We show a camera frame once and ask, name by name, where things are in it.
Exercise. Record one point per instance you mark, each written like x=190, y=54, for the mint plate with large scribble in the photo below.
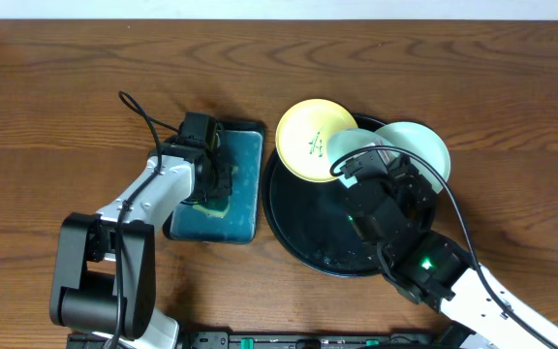
x=419, y=139

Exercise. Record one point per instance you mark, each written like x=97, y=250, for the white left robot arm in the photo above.
x=105, y=278

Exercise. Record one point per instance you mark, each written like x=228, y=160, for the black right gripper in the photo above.
x=412, y=182

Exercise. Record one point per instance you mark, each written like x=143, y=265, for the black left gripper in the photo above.
x=222, y=176

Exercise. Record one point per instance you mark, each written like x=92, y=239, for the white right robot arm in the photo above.
x=433, y=269

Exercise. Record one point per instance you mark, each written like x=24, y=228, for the mint plate with small scribble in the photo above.
x=352, y=139

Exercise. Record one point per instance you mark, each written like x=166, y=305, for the round black serving tray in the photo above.
x=311, y=219

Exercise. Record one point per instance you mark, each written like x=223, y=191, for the black rectangular water tray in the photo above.
x=245, y=144

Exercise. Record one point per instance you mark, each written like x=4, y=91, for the green yellow sponge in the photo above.
x=216, y=202

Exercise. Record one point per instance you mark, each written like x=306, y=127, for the yellow plate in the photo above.
x=302, y=137

